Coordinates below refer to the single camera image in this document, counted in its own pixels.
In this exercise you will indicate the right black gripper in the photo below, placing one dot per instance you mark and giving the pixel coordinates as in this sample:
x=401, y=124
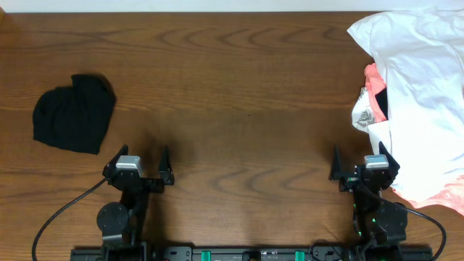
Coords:
x=348, y=182

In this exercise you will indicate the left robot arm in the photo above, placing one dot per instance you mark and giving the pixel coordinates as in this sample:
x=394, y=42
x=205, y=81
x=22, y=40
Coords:
x=121, y=223

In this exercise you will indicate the white leaf-print garment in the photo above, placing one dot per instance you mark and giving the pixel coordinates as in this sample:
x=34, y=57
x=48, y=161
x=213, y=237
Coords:
x=362, y=113

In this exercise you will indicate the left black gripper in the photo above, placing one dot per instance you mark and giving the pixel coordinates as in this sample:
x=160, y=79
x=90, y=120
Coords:
x=165, y=177

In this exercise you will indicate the white t-shirt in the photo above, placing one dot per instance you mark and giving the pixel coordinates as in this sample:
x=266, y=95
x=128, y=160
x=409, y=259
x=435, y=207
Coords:
x=419, y=55

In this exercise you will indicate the folded black garment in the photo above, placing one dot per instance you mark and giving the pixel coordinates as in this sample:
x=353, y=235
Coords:
x=76, y=117

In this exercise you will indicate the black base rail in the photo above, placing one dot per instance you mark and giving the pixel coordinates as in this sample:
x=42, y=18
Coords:
x=313, y=253

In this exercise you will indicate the black t-shirt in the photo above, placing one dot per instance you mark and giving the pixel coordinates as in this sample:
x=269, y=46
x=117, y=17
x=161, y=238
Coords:
x=382, y=101

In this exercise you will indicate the coral pink garment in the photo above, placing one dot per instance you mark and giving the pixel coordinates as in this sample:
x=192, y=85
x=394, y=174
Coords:
x=451, y=195

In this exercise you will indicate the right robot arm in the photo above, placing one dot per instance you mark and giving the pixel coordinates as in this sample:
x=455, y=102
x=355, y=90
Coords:
x=379, y=223

